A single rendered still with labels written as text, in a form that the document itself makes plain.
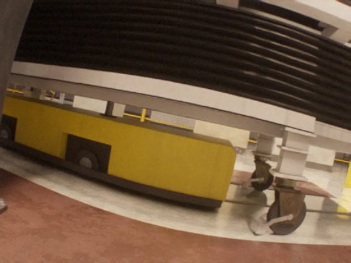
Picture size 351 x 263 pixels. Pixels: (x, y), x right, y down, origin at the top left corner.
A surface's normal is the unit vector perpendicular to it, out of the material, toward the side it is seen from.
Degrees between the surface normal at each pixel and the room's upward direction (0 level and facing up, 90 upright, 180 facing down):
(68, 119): 90
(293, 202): 90
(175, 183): 90
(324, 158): 90
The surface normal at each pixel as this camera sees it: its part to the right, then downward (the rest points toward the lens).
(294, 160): -0.10, 0.00
